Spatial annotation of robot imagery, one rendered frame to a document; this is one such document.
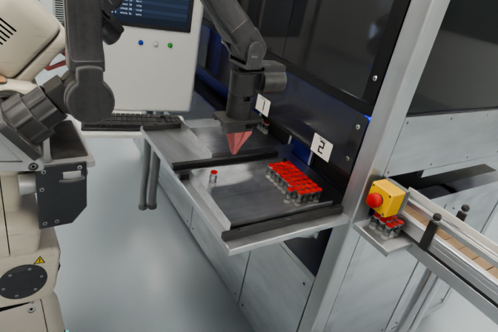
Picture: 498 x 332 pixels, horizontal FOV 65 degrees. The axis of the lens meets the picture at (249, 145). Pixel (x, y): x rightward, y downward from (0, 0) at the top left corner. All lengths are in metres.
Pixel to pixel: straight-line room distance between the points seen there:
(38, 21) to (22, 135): 0.22
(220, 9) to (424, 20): 0.48
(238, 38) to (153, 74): 1.00
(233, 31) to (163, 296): 1.49
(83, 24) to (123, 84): 1.07
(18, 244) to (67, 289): 1.06
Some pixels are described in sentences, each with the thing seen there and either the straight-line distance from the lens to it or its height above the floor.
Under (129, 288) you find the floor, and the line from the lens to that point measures 2.05.
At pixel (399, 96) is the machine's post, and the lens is 1.03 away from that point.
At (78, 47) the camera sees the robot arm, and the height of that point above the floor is 1.33.
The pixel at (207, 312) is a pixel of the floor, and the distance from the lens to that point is 1.98.
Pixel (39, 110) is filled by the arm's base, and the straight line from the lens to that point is 0.72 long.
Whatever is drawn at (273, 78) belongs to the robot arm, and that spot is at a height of 1.28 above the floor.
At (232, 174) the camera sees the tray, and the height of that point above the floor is 0.88.
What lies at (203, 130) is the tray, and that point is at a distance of 1.50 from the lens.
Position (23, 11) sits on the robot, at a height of 1.35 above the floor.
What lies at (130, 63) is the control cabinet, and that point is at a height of 1.02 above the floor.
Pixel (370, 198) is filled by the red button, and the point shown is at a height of 1.00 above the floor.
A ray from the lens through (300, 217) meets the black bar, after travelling 1.08.
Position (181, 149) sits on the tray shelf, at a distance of 1.34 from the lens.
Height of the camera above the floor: 1.51
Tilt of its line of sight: 26 degrees down
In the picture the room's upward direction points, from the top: 11 degrees clockwise
